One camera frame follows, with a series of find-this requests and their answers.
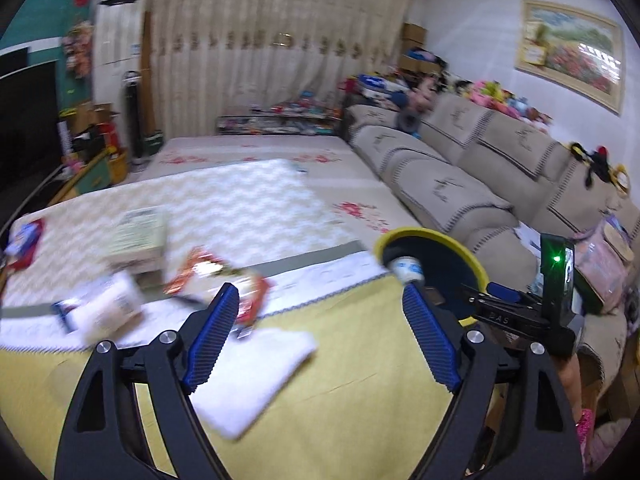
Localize white printed packet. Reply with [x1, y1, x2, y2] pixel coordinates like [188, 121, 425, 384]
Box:
[65, 272, 146, 347]

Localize yellow trash bin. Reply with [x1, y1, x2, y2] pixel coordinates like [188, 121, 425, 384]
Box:
[374, 227, 489, 329]

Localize green drink carton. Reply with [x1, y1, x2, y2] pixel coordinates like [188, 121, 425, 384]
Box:
[105, 207, 169, 274]

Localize black flat television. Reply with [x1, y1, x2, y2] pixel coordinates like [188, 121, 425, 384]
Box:
[0, 46, 31, 78]

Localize pink patterned clothing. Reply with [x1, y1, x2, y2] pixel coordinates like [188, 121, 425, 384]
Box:
[575, 407, 602, 461]

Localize cream embroidered curtain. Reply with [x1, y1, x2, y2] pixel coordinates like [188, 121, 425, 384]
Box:
[145, 0, 419, 136]

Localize framed landscape painting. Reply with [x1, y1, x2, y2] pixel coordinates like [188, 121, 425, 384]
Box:
[515, 0, 626, 116]

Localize person's right hand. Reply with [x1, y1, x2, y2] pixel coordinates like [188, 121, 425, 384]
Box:
[552, 354, 584, 416]

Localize beige sofa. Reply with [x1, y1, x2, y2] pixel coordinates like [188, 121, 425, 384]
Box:
[342, 92, 640, 411]

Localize white instant noodle bowl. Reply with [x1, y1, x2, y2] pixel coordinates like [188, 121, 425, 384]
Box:
[390, 255, 426, 287]

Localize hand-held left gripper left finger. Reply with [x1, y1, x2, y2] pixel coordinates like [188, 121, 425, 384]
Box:
[54, 282, 241, 480]

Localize black tower fan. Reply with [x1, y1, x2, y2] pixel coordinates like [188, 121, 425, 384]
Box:
[123, 71, 144, 164]

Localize stacked cardboard boxes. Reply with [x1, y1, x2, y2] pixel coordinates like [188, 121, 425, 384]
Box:
[400, 22, 446, 74]

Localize pile of plush toys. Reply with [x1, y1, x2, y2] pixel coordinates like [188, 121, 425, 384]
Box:
[410, 75, 554, 124]

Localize yellow bucket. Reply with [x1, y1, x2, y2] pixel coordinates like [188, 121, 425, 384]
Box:
[102, 147, 131, 186]

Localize blue star bag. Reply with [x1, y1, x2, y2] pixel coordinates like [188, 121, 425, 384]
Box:
[357, 74, 396, 99]

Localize black mouse plush toy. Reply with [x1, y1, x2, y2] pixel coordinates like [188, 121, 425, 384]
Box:
[567, 142, 631, 196]

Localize white standing air conditioner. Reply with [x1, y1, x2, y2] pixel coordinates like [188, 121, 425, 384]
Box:
[92, 0, 149, 161]

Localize pink plastic package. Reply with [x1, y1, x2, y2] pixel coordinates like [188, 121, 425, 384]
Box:
[575, 215, 634, 312]

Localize red snack wrapper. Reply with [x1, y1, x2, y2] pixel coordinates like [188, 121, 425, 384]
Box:
[165, 247, 236, 297]

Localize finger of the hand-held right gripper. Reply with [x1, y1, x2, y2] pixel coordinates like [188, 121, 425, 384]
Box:
[460, 282, 543, 307]
[470, 304, 551, 335]

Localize small blue box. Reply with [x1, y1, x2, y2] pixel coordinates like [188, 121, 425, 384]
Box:
[52, 300, 77, 334]

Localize large curved television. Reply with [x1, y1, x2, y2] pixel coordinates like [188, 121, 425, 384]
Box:
[0, 60, 63, 206]

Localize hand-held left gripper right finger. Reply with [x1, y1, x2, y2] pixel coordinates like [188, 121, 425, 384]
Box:
[402, 284, 583, 480]

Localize open cardboard boxes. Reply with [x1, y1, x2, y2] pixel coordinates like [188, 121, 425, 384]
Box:
[57, 102, 123, 153]

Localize blue card box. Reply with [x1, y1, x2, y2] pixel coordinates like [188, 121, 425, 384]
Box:
[12, 222, 39, 252]

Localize low glass shelf with toys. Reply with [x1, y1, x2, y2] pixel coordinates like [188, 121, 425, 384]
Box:
[216, 102, 346, 136]

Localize hanging flower decoration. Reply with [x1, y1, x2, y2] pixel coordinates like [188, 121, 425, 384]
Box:
[61, 21, 95, 81]

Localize teal and yellow TV cabinet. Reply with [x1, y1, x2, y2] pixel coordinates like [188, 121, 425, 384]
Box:
[47, 147, 112, 206]

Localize white towel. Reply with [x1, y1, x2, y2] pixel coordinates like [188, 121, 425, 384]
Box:
[192, 327, 319, 441]

